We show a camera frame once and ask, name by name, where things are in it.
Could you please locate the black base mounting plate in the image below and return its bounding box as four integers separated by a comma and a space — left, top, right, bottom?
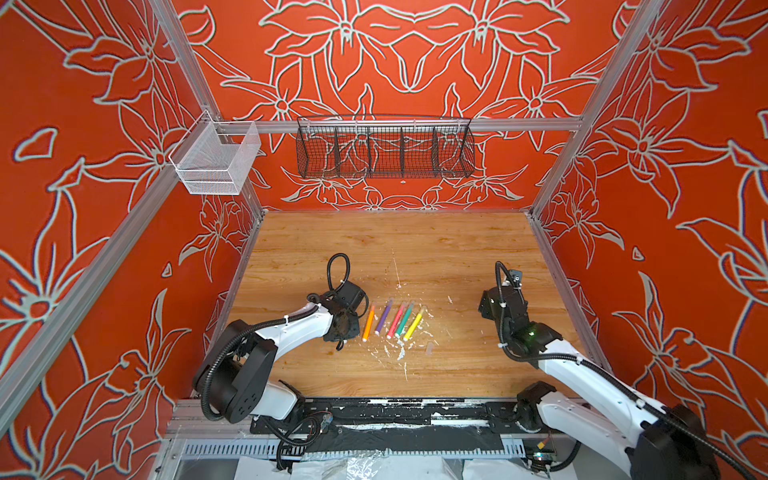
249, 397, 571, 455

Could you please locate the black wire basket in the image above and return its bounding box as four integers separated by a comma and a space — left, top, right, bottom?
296, 114, 476, 180

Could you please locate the white wire basket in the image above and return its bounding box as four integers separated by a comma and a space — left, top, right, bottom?
168, 111, 262, 196

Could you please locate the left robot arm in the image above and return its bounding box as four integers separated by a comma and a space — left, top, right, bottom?
193, 282, 369, 424

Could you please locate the pink marker pen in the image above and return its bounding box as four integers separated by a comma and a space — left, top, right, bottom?
387, 301, 408, 338

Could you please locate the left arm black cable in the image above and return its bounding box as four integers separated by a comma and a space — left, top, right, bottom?
326, 252, 352, 295

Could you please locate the purple marker pen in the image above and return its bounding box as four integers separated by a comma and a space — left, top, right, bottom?
375, 298, 394, 335

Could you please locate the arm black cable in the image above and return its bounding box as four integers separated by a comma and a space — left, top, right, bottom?
326, 252, 352, 295
494, 260, 751, 480

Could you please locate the orange marker pen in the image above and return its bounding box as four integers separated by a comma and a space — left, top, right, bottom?
362, 304, 375, 342

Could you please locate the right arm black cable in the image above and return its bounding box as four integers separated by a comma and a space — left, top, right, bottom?
494, 260, 751, 480

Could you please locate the green marker pen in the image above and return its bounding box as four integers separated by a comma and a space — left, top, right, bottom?
395, 302, 414, 337

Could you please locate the yellow marker pen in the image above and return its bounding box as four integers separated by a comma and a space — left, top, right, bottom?
403, 307, 426, 341

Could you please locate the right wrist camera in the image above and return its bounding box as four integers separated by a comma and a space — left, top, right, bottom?
507, 270, 522, 289

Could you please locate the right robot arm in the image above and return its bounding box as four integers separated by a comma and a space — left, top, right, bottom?
478, 284, 753, 479

